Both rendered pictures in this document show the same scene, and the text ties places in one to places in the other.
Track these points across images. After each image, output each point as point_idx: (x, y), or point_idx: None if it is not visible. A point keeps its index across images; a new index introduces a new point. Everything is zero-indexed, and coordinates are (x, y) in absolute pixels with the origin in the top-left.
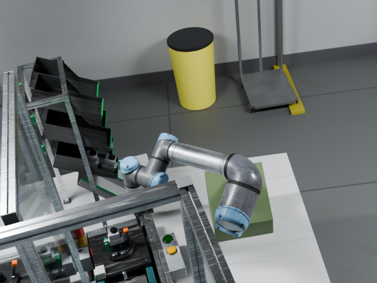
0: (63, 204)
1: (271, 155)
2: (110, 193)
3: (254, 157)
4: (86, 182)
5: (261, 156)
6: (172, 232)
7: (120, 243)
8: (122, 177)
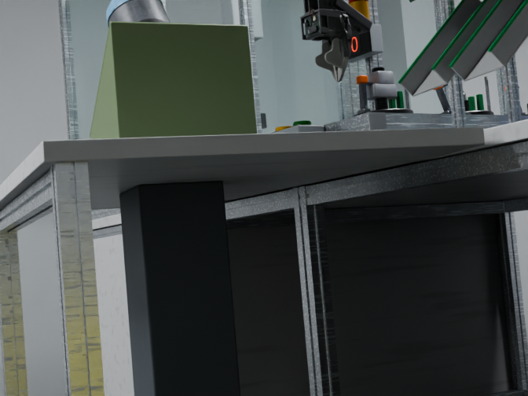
0: None
1: (100, 139)
2: (434, 40)
3: (166, 137)
4: (465, 2)
5: (139, 137)
6: (298, 124)
7: (375, 106)
8: (489, 66)
